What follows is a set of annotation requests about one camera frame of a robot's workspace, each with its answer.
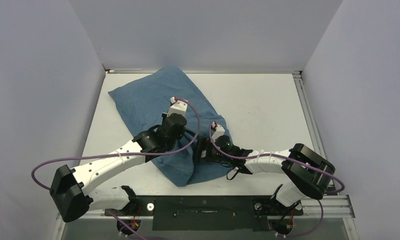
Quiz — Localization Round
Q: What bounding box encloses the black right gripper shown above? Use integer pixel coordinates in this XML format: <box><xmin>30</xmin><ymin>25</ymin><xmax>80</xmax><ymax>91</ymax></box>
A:
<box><xmin>188</xmin><ymin>136</ymin><xmax>233</xmax><ymax>164</ymax></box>

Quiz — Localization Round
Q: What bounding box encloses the blue pillowcase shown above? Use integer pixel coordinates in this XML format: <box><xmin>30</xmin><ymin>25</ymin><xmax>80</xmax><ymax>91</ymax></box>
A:
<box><xmin>108</xmin><ymin>66</ymin><xmax>229</xmax><ymax>187</ymax></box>

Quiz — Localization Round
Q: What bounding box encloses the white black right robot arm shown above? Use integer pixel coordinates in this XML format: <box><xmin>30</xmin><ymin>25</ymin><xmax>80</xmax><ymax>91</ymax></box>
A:
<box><xmin>193</xmin><ymin>135</ymin><xmax>336</xmax><ymax>214</ymax></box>

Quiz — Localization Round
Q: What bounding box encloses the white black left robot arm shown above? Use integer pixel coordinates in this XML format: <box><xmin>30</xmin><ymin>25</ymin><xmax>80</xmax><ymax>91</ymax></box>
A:
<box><xmin>49</xmin><ymin>113</ymin><xmax>187</xmax><ymax>223</ymax></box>

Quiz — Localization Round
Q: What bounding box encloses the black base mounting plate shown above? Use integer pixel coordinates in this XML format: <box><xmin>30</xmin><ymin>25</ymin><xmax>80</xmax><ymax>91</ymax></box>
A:
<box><xmin>105</xmin><ymin>195</ymin><xmax>304</xmax><ymax>232</ymax></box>

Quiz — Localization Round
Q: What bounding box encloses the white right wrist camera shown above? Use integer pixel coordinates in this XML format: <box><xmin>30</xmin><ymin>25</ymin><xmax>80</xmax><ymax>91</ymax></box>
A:
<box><xmin>209</xmin><ymin>121</ymin><xmax>225</xmax><ymax>141</ymax></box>

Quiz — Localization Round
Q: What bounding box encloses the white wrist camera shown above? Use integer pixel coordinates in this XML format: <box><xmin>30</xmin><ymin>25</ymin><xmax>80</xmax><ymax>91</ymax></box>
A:
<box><xmin>209</xmin><ymin>121</ymin><xmax>225</xmax><ymax>141</ymax></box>
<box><xmin>166</xmin><ymin>96</ymin><xmax>188</xmax><ymax>117</ymax></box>

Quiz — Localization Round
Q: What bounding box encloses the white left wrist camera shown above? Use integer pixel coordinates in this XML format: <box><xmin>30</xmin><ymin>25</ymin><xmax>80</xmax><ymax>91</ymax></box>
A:
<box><xmin>166</xmin><ymin>96</ymin><xmax>188</xmax><ymax>117</ymax></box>

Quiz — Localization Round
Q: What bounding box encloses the aluminium frame rail right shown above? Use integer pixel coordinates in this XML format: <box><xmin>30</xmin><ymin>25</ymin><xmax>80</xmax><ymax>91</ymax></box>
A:
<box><xmin>292</xmin><ymin>73</ymin><xmax>335</xmax><ymax>188</ymax></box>

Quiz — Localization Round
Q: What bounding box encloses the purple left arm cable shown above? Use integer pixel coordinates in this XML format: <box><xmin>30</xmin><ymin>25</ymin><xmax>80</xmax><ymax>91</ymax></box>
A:
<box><xmin>31</xmin><ymin>97</ymin><xmax>202</xmax><ymax>240</ymax></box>

